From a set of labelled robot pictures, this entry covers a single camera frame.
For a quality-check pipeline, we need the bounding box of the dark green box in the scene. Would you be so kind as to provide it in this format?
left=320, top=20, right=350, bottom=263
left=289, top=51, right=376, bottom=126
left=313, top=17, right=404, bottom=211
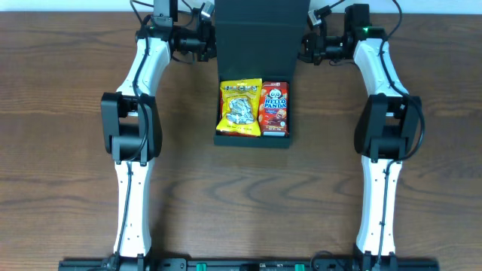
left=213, top=0, right=312, bottom=149

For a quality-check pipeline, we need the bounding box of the red Hello Panda box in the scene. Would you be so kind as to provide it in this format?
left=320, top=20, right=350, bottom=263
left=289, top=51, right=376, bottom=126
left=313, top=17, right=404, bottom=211
left=258, top=81, right=289, bottom=137

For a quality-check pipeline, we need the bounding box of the yellow Hacks candy bag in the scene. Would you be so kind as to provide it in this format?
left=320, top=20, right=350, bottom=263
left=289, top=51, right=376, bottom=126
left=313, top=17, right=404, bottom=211
left=216, top=78, right=263, bottom=137

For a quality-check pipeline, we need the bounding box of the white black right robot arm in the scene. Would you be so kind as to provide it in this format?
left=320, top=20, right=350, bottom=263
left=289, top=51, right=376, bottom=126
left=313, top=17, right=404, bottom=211
left=298, top=4, right=425, bottom=262

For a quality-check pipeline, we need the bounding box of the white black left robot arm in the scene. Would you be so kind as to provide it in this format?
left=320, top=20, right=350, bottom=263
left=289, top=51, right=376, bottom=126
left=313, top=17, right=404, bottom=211
left=101, top=1, right=216, bottom=260

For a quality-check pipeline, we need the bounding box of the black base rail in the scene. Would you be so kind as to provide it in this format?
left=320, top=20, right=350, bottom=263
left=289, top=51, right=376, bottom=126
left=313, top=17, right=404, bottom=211
left=58, top=257, right=441, bottom=271

